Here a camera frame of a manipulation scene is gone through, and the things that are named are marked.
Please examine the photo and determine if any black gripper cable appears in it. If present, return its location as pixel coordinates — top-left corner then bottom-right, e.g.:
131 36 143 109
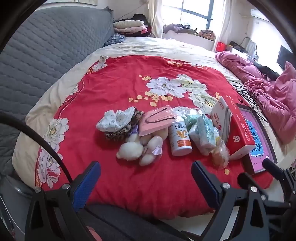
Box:
0 111 74 183

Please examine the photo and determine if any green patterned tissue packet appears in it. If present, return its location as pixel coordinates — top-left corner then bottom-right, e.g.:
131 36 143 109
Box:
188 120 210 156
196 114 220 151

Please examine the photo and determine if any dark clothes pile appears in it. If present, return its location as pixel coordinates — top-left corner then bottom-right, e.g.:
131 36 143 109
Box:
163 23 199 35

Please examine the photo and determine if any black monitor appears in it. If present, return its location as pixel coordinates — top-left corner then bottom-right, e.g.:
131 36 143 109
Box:
276 45 296 71

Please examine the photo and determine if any white air conditioner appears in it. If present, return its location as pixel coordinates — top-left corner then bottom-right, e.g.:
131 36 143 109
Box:
250 9 272 22

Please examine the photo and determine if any window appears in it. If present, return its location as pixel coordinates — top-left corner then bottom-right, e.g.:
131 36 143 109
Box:
162 0 215 30

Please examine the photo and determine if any pink comforter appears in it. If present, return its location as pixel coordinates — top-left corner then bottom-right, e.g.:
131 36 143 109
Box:
215 51 296 145

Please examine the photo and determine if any white yellow snack packet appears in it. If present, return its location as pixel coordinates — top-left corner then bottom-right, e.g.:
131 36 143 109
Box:
210 136 230 169

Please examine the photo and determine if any dark blue patterned cloth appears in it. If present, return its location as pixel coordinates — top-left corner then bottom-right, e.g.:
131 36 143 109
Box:
104 32 126 47

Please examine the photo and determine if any black garment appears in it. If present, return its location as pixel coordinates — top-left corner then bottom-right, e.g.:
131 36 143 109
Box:
254 62 280 80
132 14 151 26

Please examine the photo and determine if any white curtain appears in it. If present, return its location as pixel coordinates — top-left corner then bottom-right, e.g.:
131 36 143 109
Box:
211 0 250 52
148 0 164 39

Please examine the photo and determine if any black bag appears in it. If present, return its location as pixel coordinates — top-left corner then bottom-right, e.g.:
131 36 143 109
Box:
229 40 248 52

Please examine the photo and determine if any pink face mask pack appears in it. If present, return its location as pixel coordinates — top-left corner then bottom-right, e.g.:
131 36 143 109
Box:
138 105 177 137

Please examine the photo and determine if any leopard print scrunchie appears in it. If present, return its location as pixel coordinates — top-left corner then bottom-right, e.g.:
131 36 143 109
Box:
105 109 145 141

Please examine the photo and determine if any grey quilted headboard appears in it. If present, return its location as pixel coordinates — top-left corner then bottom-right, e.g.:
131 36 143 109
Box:
0 2 115 176

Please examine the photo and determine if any red floral blanket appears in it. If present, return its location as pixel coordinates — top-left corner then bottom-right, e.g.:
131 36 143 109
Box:
35 56 274 219

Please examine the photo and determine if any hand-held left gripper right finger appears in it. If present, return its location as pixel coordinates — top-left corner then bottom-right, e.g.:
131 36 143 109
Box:
191 161 275 241

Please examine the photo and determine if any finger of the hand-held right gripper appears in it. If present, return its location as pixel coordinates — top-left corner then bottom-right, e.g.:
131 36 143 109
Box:
262 158 285 182
237 172 263 195

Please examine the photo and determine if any stack of folded clothes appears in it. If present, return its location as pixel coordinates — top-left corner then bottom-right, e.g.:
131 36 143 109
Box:
113 20 148 36

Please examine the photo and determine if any white garment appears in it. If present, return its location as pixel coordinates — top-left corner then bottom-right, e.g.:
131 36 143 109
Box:
245 38 257 55

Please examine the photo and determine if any colourful patterned cloth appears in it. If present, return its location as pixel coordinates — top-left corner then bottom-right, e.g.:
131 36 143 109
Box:
199 29 216 39

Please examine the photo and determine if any white plush bunny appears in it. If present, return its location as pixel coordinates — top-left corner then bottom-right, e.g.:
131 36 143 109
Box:
116 127 169 167

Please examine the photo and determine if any white floral scrunchie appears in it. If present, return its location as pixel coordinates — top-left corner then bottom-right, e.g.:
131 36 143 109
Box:
96 107 136 133

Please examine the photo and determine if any red cardboard box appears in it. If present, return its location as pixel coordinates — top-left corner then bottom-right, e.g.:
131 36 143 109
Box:
210 95 255 161

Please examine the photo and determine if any black cable bundle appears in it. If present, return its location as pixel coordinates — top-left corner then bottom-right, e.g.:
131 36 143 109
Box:
228 80 270 123

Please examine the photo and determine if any white vitamin bottle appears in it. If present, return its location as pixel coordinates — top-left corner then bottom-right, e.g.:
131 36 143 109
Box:
168 116 193 156

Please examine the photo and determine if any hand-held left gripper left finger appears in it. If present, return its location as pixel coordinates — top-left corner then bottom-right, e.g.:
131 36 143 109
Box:
24 161 101 241

